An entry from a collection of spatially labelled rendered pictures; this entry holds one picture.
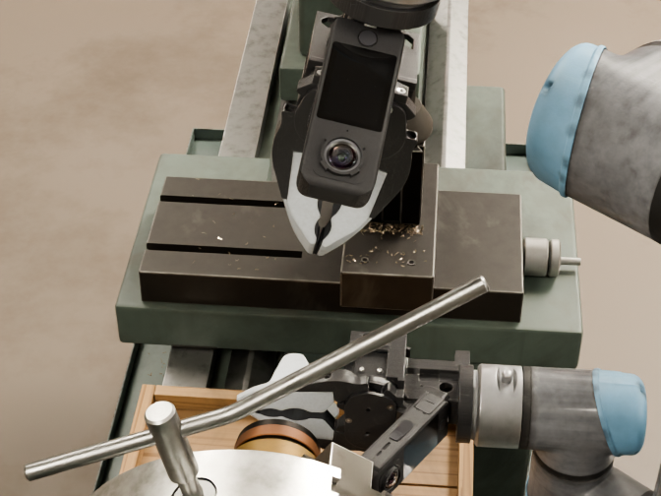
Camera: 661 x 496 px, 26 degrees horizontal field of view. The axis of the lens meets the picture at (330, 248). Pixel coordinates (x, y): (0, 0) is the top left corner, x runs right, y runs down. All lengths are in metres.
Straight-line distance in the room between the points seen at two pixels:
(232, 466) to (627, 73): 0.42
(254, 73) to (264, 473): 1.16
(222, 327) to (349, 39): 0.81
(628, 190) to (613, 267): 2.09
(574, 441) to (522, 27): 2.73
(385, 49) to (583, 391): 0.51
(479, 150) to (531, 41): 1.61
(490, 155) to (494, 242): 0.64
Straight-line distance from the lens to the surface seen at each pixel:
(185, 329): 1.65
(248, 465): 1.04
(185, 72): 3.74
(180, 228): 1.67
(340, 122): 0.85
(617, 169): 1.08
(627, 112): 1.08
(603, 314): 3.04
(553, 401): 1.28
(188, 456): 0.99
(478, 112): 2.38
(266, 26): 2.24
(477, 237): 1.66
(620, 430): 1.29
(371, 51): 0.87
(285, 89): 2.05
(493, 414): 1.28
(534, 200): 1.79
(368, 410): 1.28
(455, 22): 2.26
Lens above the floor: 2.02
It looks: 40 degrees down
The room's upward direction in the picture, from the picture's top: straight up
